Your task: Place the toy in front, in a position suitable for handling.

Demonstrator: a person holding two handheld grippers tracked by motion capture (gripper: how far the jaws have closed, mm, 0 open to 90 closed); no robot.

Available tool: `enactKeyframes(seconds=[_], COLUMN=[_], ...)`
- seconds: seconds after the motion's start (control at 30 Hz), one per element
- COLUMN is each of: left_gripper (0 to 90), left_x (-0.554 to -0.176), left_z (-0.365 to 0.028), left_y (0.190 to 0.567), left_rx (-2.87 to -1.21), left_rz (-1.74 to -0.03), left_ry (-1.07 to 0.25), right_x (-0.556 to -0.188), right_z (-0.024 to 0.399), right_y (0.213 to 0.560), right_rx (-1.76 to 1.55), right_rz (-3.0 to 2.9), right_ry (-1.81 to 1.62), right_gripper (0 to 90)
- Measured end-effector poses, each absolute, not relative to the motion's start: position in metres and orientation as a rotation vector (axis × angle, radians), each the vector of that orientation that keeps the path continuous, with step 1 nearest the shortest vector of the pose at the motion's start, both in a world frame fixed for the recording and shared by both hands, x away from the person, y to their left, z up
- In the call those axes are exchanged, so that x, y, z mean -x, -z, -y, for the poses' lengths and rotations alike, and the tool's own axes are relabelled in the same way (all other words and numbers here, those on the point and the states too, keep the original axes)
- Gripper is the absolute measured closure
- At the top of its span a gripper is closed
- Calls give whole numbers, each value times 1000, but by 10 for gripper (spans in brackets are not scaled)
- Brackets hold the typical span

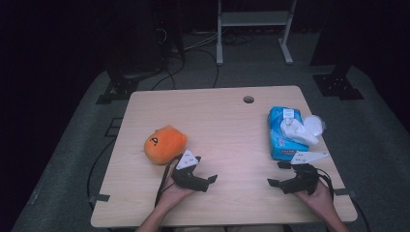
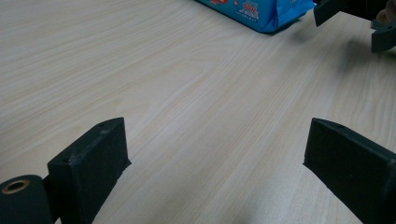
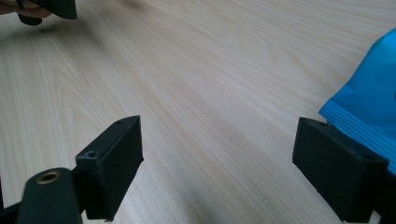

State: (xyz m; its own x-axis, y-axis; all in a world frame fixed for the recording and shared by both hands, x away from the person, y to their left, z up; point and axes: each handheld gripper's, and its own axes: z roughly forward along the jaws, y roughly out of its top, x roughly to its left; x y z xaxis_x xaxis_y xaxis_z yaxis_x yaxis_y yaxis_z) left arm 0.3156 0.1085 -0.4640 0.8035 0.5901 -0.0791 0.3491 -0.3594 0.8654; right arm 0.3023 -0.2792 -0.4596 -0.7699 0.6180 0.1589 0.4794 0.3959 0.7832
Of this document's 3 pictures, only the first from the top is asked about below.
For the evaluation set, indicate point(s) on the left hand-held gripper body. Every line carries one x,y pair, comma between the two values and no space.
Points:
188,180

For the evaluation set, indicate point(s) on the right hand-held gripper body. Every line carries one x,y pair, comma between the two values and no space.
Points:
304,182

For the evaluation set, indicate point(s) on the blue wet wipes packet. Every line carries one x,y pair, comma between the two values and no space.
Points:
280,141

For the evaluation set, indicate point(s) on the white wet wipe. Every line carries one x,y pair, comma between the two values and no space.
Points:
298,132

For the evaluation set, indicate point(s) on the orange plush toy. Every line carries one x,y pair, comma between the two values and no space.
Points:
164,145

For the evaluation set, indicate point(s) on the black tape strip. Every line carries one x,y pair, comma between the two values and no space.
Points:
345,192
99,197

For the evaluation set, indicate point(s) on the dark floor plate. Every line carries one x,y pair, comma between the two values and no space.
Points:
113,127

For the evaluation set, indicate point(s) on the black stand base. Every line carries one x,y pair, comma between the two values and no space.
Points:
338,86
124,87

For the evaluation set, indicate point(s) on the white metal table frame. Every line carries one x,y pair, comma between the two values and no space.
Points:
253,17

